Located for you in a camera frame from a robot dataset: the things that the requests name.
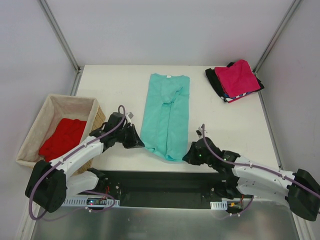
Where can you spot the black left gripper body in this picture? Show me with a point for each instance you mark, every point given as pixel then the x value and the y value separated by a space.
pixel 130 137

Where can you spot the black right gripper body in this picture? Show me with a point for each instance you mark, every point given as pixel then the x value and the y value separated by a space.
pixel 193 155

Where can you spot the teal t shirt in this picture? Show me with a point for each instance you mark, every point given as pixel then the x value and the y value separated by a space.
pixel 165 125

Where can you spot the patterned t shirt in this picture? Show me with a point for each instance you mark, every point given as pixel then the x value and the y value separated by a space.
pixel 226 98

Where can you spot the wicker basket with cloth liner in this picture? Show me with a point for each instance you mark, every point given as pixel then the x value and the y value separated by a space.
pixel 55 108

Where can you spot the black t shirt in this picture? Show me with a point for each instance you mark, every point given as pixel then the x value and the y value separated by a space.
pixel 216 85

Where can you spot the pink t shirt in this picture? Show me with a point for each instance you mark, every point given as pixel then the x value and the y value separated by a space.
pixel 237 79

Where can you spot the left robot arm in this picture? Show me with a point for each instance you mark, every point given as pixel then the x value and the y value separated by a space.
pixel 52 182

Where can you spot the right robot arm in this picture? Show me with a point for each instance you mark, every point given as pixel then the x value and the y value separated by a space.
pixel 298 191

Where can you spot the red t shirt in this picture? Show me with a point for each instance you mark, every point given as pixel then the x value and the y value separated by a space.
pixel 66 136

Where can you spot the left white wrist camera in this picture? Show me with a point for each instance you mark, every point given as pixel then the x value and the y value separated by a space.
pixel 129 115

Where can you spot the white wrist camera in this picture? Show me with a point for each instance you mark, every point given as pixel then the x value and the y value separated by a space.
pixel 199 132
pixel 129 115

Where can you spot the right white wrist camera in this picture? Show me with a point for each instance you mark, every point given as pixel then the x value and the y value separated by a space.
pixel 199 132

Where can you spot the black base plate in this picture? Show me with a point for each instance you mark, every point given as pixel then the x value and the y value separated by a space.
pixel 176 190

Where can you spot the right white cable duct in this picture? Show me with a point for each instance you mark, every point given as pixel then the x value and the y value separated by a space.
pixel 219 205

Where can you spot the aluminium frame post left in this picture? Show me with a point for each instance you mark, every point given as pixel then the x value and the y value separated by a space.
pixel 59 34

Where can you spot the aluminium frame post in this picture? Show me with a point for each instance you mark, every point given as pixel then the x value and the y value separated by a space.
pixel 289 14
pixel 59 34

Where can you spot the aluminium frame post right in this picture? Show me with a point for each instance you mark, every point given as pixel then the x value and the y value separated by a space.
pixel 289 14

